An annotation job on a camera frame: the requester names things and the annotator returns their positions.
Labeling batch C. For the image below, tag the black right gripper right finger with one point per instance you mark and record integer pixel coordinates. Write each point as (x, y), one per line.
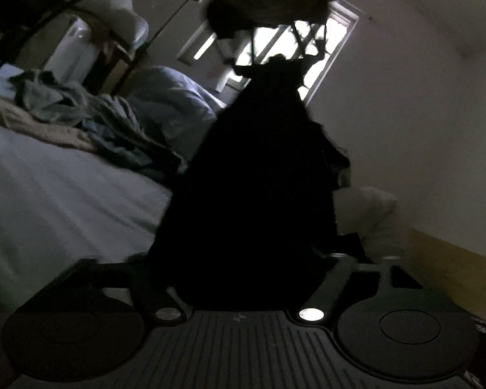
(320, 304)

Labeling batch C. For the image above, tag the dark blue crumpled garment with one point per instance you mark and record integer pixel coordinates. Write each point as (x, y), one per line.
(115, 128)

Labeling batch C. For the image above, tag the light blue pillow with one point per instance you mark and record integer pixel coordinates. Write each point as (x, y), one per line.
(172, 108)

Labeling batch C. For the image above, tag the white appliance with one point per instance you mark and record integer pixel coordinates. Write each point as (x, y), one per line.
(73, 52)

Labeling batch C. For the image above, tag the grey crumpled garment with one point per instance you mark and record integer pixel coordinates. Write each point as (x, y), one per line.
(50, 101)

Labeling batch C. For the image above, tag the white cloth bundle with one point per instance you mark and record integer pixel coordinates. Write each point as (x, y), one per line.
(374, 216)

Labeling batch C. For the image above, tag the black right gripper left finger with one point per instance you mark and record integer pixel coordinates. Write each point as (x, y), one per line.
(145, 291)

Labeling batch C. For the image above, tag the light blue bed sheet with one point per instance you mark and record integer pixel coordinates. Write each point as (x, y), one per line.
(59, 205)

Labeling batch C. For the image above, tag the bright window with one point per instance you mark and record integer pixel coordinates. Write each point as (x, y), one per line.
(323, 42)

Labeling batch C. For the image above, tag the black garment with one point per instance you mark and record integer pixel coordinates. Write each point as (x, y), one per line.
(251, 221)

